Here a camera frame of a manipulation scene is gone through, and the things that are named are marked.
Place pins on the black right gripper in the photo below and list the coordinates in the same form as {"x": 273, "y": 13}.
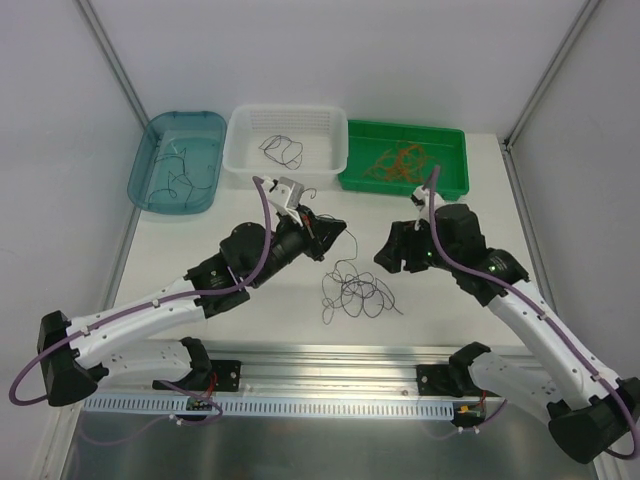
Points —
{"x": 407, "y": 248}

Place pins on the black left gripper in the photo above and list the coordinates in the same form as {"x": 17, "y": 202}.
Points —
{"x": 314, "y": 240}

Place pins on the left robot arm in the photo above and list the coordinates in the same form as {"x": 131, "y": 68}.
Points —
{"x": 77, "y": 355}

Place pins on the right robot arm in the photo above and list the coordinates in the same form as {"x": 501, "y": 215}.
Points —
{"x": 586, "y": 406}

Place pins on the white perforated plastic basket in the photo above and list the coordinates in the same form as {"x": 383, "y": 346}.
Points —
{"x": 307, "y": 143}

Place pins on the green plastic tray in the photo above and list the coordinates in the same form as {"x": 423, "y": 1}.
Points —
{"x": 394, "y": 159}

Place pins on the translucent blue plastic bin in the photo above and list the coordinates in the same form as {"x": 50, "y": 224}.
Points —
{"x": 178, "y": 162}

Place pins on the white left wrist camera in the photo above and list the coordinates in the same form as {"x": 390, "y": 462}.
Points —
{"x": 284, "y": 195}

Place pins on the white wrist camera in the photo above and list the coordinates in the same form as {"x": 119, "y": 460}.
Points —
{"x": 284, "y": 195}
{"x": 425, "y": 197}

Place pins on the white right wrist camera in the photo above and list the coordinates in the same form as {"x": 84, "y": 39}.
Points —
{"x": 425, "y": 197}

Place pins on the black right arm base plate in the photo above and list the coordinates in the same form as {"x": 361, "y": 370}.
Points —
{"x": 435, "y": 380}

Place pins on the aluminium mounting rail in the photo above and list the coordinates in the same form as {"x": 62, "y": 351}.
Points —
{"x": 328, "y": 371}

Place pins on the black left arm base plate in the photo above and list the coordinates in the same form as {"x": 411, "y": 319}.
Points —
{"x": 225, "y": 376}

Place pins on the slotted white cable duct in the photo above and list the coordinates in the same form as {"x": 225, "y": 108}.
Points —
{"x": 273, "y": 407}

